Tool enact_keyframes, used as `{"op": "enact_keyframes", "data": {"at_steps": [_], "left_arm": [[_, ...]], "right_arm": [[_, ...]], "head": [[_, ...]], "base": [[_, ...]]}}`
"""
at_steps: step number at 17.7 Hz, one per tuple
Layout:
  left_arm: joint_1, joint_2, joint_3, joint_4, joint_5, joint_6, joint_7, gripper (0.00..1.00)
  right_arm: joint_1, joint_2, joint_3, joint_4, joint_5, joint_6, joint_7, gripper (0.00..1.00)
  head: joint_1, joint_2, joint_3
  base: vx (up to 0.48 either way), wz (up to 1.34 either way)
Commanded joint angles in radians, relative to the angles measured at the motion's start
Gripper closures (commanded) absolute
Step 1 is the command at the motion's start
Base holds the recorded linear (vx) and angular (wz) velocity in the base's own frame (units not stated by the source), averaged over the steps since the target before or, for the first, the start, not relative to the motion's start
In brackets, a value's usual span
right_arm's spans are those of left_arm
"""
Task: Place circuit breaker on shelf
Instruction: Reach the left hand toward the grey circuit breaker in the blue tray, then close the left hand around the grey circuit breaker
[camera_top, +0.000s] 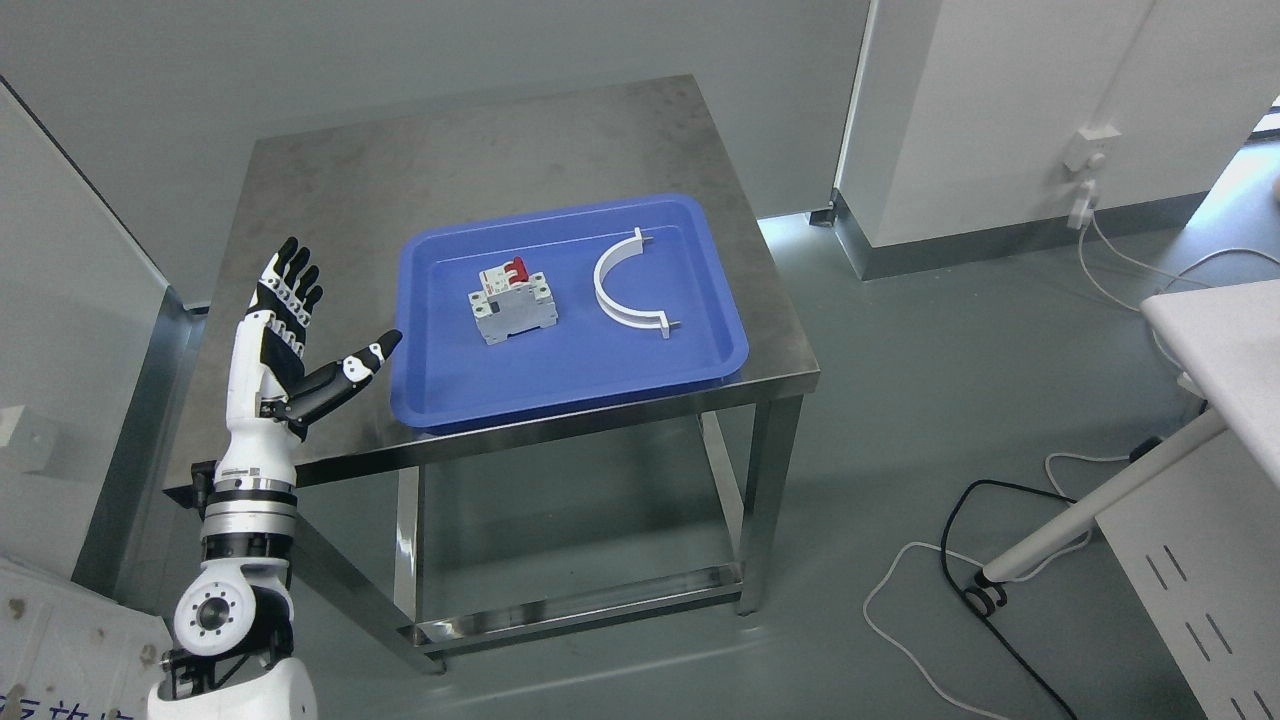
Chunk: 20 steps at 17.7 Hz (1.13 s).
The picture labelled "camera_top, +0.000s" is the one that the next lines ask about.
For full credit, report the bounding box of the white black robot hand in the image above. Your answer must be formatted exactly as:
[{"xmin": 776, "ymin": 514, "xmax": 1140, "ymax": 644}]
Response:
[{"xmin": 215, "ymin": 237, "xmax": 402, "ymax": 486}]

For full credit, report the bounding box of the grey circuit breaker red switch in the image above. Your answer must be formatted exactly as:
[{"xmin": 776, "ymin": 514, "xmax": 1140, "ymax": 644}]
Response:
[{"xmin": 467, "ymin": 256, "xmax": 559, "ymax": 346}]

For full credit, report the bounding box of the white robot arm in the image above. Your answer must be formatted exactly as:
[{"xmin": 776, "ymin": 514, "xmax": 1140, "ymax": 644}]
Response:
[{"xmin": 143, "ymin": 461, "xmax": 319, "ymax": 719}]

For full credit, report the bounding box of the glass partition panel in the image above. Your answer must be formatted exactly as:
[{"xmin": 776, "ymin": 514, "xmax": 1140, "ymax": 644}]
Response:
[{"xmin": 1, "ymin": 82, "xmax": 189, "ymax": 596}]

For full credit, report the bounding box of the blue plastic tray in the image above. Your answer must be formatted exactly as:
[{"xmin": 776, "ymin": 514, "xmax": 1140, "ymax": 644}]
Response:
[{"xmin": 390, "ymin": 193, "xmax": 750, "ymax": 433}]

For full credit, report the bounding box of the white sign board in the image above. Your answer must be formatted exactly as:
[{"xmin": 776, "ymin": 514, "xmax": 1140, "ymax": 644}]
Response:
[{"xmin": 1, "ymin": 556, "xmax": 172, "ymax": 719}]

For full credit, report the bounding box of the white power adapter plug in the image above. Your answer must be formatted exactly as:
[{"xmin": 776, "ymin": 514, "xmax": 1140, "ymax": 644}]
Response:
[{"xmin": 1068, "ymin": 178, "xmax": 1098, "ymax": 231}]

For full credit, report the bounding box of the white perforated cabinet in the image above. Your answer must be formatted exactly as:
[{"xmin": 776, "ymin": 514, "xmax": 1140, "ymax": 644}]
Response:
[{"xmin": 1100, "ymin": 470, "xmax": 1279, "ymax": 719}]

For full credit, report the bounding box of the white desk with leg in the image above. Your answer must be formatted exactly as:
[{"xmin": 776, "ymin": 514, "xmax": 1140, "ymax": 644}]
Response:
[{"xmin": 972, "ymin": 281, "xmax": 1279, "ymax": 588}]

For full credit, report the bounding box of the white curved plastic bracket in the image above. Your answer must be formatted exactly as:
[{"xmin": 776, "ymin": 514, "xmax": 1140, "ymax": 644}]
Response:
[{"xmin": 591, "ymin": 225, "xmax": 680, "ymax": 341}]

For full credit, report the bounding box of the black cable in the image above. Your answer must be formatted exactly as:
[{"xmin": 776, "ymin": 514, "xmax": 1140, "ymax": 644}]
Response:
[{"xmin": 940, "ymin": 437, "xmax": 1164, "ymax": 720}]

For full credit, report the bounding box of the white cable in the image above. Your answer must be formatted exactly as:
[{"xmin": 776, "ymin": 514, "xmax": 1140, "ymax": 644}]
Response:
[{"xmin": 863, "ymin": 205, "xmax": 1280, "ymax": 720}]

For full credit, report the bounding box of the white wall socket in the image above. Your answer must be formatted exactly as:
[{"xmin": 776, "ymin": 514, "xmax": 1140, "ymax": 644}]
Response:
[{"xmin": 1061, "ymin": 124, "xmax": 1123, "ymax": 173}]

